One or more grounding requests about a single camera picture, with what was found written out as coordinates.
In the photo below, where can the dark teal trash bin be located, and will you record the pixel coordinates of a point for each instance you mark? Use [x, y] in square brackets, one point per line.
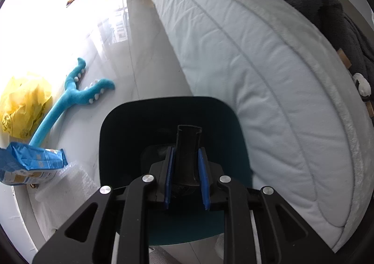
[131, 129]

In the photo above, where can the bubble wrap sheet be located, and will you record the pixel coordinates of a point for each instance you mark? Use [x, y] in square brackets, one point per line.
[73, 185]

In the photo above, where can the brown tape roll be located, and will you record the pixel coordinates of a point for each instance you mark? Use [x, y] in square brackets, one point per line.
[344, 58]

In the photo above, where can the blue printed packet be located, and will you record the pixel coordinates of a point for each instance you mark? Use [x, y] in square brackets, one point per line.
[32, 161]

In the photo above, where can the bed mattress with pale cover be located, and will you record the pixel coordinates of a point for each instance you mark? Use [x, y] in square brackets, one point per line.
[248, 48]

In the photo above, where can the blue plush toy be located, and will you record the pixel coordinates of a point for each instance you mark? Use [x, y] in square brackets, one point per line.
[70, 97]

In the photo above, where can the black curved plastic piece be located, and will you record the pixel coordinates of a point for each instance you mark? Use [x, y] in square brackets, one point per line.
[188, 147]

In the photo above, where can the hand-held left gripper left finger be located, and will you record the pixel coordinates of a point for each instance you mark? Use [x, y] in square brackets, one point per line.
[169, 179]

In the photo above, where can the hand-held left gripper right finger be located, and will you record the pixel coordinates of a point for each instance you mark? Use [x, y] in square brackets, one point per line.
[204, 179]

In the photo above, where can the yellow plastic bag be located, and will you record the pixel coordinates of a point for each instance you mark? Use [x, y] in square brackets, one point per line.
[23, 103]

